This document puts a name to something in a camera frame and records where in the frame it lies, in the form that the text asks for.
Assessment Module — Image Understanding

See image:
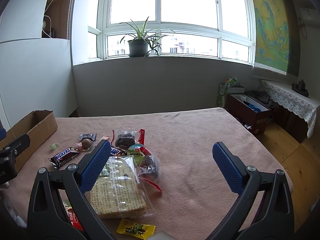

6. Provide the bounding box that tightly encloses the potted spider plant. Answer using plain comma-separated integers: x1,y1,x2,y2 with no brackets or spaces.
119,17,169,57

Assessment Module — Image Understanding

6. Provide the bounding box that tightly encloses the pink table cloth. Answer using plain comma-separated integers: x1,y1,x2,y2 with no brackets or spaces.
7,108,281,239

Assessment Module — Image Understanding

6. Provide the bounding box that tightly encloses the clear dark jujube bag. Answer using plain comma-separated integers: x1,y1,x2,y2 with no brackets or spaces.
111,129,145,150

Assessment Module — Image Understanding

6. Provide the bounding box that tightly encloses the small black candy packet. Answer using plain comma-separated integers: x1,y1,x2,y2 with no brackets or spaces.
79,133,97,141

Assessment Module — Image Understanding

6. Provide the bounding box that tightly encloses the white window frame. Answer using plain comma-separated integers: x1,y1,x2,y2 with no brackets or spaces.
87,0,256,64

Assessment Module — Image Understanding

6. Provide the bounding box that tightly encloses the yellow candy packet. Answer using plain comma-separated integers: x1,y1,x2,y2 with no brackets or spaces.
117,218,156,239

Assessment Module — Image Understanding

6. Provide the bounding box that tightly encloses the brown Snickers bar English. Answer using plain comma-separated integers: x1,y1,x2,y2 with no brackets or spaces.
49,147,80,170

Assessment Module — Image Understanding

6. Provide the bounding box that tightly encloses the bagged sliced bread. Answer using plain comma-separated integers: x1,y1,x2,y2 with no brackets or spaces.
86,155,153,219

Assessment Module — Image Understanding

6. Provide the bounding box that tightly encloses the braised egg clear wrapper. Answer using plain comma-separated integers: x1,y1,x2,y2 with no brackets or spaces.
77,138,93,152

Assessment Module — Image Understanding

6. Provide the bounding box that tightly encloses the chicken snack pouch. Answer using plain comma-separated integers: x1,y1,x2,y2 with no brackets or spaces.
62,199,84,232

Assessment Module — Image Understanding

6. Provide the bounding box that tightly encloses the white lace table cover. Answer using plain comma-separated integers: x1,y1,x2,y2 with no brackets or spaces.
260,80,319,139

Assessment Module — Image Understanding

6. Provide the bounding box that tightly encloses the small pink candy packet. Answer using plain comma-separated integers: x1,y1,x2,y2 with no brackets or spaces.
101,136,110,141

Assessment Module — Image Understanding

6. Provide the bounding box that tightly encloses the Snickers bar Chinese label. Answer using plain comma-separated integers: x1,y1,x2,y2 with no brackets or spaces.
111,145,126,156

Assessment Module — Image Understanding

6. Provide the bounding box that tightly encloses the green printed bag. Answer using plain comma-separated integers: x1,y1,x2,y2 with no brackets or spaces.
216,77,238,108

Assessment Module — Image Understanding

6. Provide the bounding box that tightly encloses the landscape painting scroll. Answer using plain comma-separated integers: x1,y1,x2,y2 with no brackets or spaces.
253,0,300,80

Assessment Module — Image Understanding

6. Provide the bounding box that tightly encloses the dark teapot ornament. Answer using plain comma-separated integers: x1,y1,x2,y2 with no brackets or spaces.
291,79,309,97

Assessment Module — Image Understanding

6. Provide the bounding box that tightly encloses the green quail egg pouch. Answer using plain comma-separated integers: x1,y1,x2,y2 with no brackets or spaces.
126,144,151,165

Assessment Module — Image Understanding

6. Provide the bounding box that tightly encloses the brown cardboard box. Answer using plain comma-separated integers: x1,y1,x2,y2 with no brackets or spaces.
1,110,57,172

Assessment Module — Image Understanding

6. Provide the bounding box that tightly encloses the white cabinet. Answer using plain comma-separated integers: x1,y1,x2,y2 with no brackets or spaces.
1,0,78,129

